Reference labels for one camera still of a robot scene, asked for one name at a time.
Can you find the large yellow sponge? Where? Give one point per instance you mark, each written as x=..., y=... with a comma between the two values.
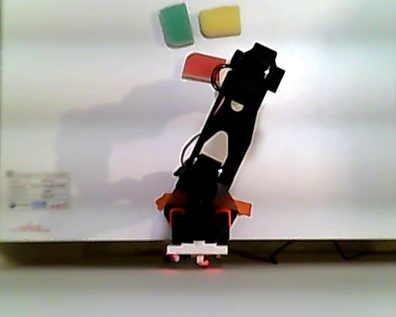
x=220, y=21

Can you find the orange table clamp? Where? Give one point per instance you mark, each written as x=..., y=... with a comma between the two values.
x=244, y=206
x=163, y=201

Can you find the green sponge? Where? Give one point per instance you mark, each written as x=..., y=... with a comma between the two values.
x=176, y=24

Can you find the red sponge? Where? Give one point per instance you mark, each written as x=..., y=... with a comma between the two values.
x=199, y=67

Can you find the printed sticker label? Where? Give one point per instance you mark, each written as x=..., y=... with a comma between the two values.
x=38, y=190

